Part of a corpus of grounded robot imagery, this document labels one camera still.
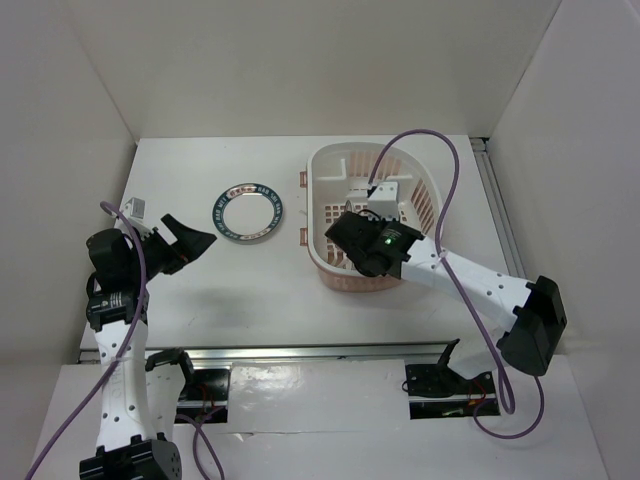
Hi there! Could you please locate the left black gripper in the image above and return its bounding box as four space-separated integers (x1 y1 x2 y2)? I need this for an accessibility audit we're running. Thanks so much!
127 213 215 283

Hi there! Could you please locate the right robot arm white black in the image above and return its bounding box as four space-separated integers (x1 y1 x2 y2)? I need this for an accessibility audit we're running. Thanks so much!
325 212 567 392

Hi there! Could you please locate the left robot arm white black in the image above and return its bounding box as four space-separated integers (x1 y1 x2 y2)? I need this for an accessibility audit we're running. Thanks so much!
79 214 216 479

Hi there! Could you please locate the white orange plastic dish rack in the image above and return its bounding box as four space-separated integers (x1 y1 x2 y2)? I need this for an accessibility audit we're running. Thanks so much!
301 142 442 293

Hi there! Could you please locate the white plate dark teal rim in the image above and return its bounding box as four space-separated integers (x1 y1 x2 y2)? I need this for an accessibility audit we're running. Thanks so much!
212 183 284 243

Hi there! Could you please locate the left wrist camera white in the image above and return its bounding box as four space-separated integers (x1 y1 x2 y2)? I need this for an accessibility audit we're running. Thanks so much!
122 197 146 221

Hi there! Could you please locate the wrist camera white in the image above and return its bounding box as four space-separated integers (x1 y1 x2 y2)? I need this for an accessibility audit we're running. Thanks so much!
367 181 400 221
122 197 146 221

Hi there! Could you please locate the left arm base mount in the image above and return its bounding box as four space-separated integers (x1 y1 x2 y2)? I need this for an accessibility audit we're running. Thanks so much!
177 367 231 424

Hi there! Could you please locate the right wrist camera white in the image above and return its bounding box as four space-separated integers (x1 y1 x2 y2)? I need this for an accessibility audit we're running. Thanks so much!
367 181 400 221

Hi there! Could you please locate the aluminium rail front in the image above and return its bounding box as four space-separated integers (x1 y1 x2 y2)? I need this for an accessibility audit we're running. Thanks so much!
77 337 466 366

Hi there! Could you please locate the aluminium rail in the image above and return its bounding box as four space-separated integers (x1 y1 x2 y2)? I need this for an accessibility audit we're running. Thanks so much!
77 337 466 366
470 137 526 277

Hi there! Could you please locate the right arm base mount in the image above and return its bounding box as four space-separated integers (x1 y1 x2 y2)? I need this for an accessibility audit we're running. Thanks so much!
401 364 500 420

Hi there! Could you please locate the aluminium rail right side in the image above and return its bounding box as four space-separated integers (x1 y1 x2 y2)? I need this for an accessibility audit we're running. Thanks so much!
470 137 526 277

